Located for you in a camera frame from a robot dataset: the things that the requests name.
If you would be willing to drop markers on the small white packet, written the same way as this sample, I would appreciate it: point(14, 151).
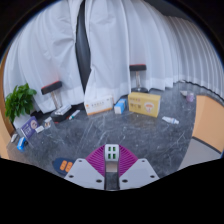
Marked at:
point(14, 138)

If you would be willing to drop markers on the small white printed box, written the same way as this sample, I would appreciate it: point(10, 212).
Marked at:
point(48, 122)

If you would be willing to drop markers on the white box orange stripe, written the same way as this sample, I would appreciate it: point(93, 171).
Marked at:
point(98, 105)

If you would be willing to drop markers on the flat white card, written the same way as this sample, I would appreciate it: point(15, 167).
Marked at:
point(39, 129)

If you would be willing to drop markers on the white charger block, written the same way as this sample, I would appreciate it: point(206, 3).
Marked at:
point(112, 157)

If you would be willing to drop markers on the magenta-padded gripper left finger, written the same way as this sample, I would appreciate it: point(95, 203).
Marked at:
point(85, 173)

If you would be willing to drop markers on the small purple cup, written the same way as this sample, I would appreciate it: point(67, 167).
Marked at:
point(190, 97)

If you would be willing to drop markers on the white marker pen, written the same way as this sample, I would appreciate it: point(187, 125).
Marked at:
point(74, 114)

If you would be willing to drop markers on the yellow cardboard box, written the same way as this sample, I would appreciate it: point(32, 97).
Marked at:
point(144, 104)

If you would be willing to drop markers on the small blue white box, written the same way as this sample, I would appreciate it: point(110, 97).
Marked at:
point(120, 106)

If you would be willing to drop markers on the blue power strip orange sockets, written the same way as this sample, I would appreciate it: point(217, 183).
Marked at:
point(65, 165)

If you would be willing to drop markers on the flat white blue box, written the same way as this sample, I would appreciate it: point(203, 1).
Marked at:
point(63, 109)

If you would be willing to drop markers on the green potted plant white pot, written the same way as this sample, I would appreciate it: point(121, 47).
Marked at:
point(19, 100)

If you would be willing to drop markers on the purple box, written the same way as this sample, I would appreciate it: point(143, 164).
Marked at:
point(29, 127)

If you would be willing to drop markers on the white tube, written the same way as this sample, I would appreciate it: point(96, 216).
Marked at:
point(170, 120)

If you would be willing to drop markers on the black stool red-edged seat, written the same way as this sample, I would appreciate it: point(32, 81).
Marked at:
point(51, 87)
point(137, 67)

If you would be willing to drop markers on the white curtain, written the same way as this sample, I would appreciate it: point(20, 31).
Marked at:
point(133, 36)
point(46, 46)

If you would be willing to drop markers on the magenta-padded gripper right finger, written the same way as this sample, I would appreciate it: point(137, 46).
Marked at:
point(140, 172)

